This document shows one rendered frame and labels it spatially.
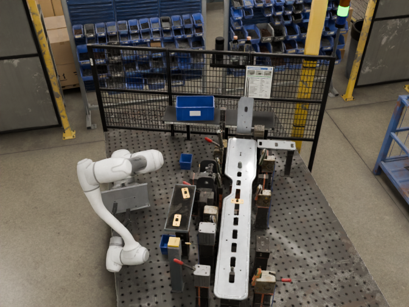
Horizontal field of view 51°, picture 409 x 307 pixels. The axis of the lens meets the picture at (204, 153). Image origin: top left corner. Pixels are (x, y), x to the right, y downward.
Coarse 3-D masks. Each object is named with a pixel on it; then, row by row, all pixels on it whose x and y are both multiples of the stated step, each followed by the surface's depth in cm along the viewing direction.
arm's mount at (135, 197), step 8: (136, 184) 309; (144, 184) 307; (104, 192) 301; (112, 192) 304; (120, 192) 306; (128, 192) 308; (136, 192) 310; (144, 192) 312; (104, 200) 307; (112, 200) 309; (120, 200) 310; (128, 200) 313; (136, 200) 315; (144, 200) 318; (112, 208) 314; (120, 208) 316; (136, 208) 320
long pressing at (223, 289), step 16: (240, 144) 330; (256, 144) 331; (240, 160) 316; (256, 160) 317; (240, 192) 292; (224, 208) 280; (240, 208) 281; (224, 224) 271; (240, 224) 271; (224, 240) 262; (240, 240) 262; (224, 256) 253; (240, 256) 252; (224, 272) 244; (240, 272) 244; (224, 288) 237; (240, 288) 237
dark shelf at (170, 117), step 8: (168, 112) 358; (176, 112) 358; (216, 112) 357; (232, 112) 357; (256, 112) 357; (264, 112) 357; (272, 112) 357; (168, 120) 349; (176, 120) 349; (216, 120) 349; (232, 120) 349; (256, 120) 349; (264, 120) 349; (272, 120) 349; (264, 128) 342; (272, 128) 342
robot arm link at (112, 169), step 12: (132, 156) 313; (144, 156) 302; (156, 156) 307; (96, 168) 251; (108, 168) 249; (120, 168) 249; (132, 168) 275; (144, 168) 302; (156, 168) 310; (108, 180) 252
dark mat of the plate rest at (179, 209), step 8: (176, 192) 270; (192, 192) 270; (176, 200) 265; (184, 200) 265; (192, 200) 265; (176, 208) 260; (184, 208) 260; (168, 216) 255; (184, 216) 255; (168, 224) 250; (176, 224) 250; (184, 224) 250
